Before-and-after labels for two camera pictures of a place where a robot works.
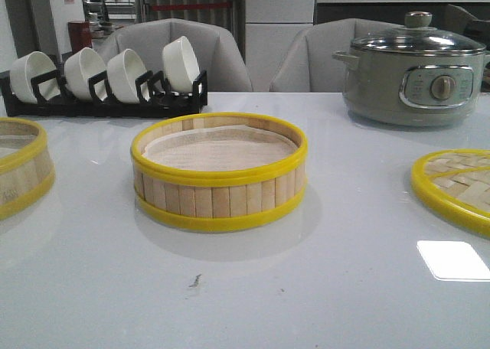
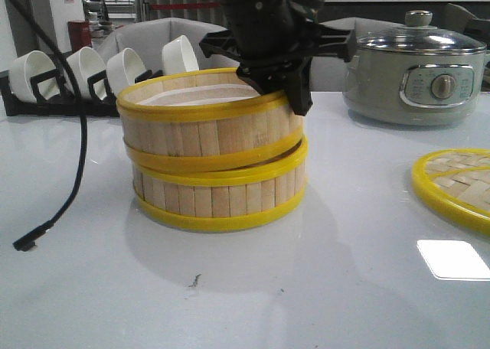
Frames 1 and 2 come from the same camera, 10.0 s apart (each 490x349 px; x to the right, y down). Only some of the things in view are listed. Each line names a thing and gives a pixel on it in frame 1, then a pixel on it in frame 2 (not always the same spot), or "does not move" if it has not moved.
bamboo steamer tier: (27, 166) -> (203, 112)
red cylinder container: (80, 34) does not move
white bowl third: (122, 70) does not move
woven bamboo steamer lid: (455, 184) does not move
